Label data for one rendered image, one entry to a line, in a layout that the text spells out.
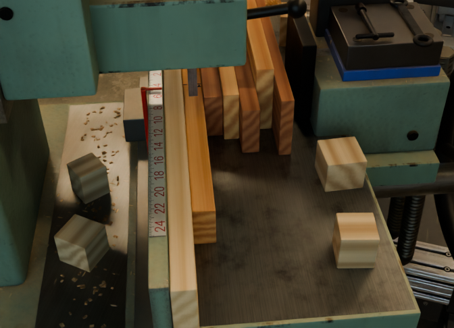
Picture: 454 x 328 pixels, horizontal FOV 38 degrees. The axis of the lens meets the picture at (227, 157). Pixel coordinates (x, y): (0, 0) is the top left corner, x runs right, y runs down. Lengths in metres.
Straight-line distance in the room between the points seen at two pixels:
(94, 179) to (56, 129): 0.16
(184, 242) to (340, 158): 0.18
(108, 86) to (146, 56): 1.84
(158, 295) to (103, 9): 0.25
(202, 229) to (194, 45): 0.16
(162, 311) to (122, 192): 0.31
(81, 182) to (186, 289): 0.30
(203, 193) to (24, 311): 0.23
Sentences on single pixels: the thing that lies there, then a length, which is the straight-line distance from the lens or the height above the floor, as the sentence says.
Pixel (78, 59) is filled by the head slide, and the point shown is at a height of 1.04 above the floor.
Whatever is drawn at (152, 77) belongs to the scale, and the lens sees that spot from 0.68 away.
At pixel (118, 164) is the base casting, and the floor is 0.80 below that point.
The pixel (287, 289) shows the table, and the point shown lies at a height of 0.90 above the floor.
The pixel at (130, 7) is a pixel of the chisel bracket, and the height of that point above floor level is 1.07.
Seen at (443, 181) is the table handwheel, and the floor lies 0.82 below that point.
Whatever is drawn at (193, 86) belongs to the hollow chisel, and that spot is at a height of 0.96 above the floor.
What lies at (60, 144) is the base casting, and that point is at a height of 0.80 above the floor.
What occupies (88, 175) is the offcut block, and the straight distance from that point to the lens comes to 0.75.
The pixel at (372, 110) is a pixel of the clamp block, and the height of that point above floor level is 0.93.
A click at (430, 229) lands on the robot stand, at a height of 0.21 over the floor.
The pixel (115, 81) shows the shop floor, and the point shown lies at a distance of 2.46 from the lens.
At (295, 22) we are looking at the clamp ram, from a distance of 0.70.
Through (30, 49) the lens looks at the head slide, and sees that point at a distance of 0.57.
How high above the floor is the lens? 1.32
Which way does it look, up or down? 40 degrees down
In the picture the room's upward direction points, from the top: 1 degrees counter-clockwise
